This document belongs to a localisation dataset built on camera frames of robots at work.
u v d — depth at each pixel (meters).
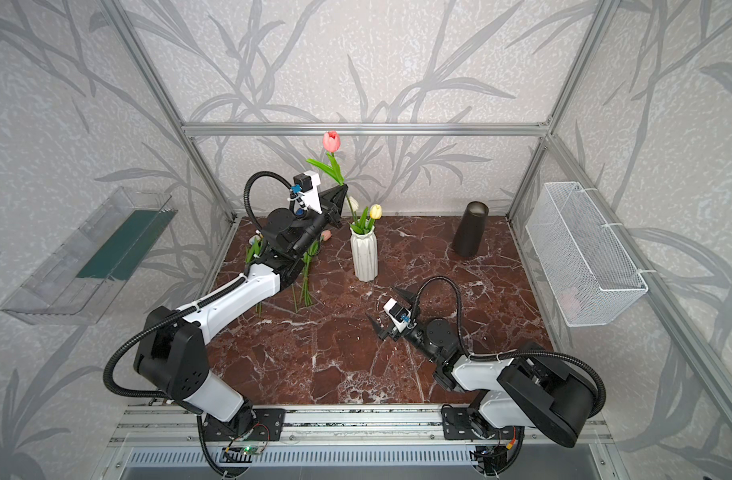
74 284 0.64
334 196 0.68
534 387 0.45
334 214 0.65
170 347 0.48
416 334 0.69
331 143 0.58
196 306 0.47
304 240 0.64
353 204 0.77
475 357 0.58
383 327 0.69
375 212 0.79
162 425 0.75
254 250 1.08
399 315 0.63
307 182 0.61
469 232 1.02
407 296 0.73
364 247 0.87
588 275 0.62
